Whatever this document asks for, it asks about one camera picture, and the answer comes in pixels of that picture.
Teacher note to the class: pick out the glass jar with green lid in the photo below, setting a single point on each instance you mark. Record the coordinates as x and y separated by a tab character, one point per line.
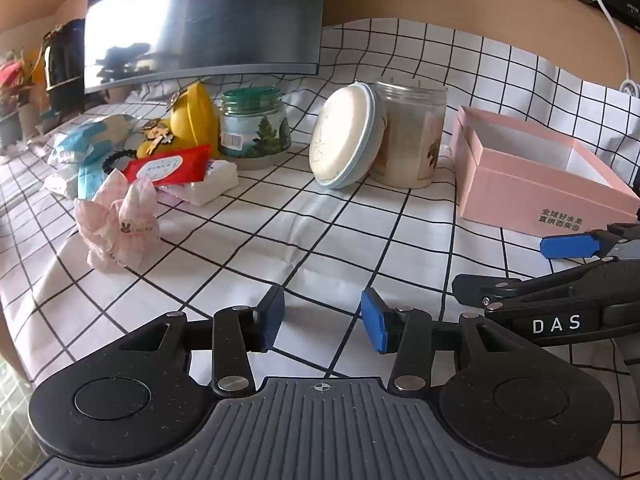
250	135

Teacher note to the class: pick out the round cream case blue rim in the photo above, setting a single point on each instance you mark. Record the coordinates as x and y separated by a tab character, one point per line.
340	130

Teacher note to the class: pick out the wooden flower charm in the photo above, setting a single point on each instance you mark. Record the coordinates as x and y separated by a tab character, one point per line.
156	135

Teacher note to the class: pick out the pink rabbit print tissue packet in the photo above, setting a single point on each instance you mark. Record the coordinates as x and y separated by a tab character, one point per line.
125	225

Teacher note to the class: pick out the black backpack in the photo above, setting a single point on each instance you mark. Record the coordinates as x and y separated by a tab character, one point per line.
62	65

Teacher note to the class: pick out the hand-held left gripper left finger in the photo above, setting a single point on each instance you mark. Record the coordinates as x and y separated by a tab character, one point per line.
272	317

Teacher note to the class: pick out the dark computer monitor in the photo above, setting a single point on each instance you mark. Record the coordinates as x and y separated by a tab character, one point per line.
200	15

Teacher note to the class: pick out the blue and white packet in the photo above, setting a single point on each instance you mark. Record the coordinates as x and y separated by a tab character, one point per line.
80	150

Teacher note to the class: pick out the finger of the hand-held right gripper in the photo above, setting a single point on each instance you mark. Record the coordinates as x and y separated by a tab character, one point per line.
570	246
500	290

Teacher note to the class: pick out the pink cardboard box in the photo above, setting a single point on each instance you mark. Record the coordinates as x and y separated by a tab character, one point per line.
500	195

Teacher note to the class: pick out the colourful printed tissue pack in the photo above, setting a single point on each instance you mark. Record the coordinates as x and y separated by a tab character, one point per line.
212	185

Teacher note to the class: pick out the yellow plush toy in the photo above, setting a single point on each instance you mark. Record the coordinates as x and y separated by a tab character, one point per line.
192	115

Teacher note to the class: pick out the clear plastic jar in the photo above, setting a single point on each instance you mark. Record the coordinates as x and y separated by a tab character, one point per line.
415	135

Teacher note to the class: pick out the red wet wipes packet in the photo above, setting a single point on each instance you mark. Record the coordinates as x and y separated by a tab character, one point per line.
165	167

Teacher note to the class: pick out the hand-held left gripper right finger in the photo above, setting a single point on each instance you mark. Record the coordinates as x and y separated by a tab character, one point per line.
375	322

